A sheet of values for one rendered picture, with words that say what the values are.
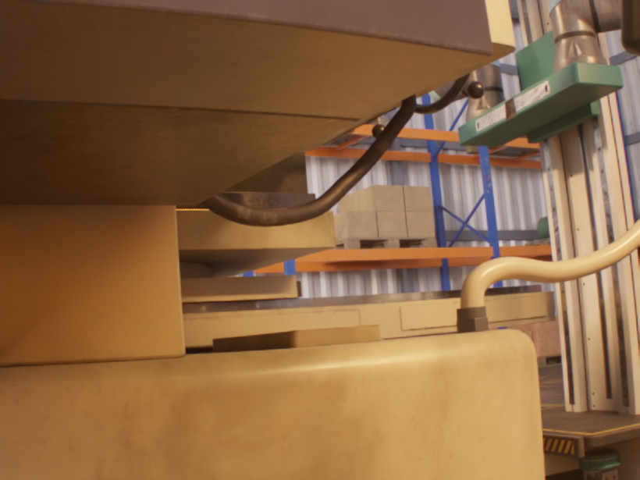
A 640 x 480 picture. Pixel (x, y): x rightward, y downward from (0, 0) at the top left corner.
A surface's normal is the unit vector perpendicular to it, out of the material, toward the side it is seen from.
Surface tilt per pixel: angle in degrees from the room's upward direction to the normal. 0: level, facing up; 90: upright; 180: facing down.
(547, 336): 90
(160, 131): 180
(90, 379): 60
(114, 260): 90
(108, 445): 90
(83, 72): 180
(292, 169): 90
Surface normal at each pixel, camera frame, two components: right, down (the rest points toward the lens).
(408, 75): 0.08, 0.99
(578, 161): -0.94, 0.04
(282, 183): 0.49, -0.15
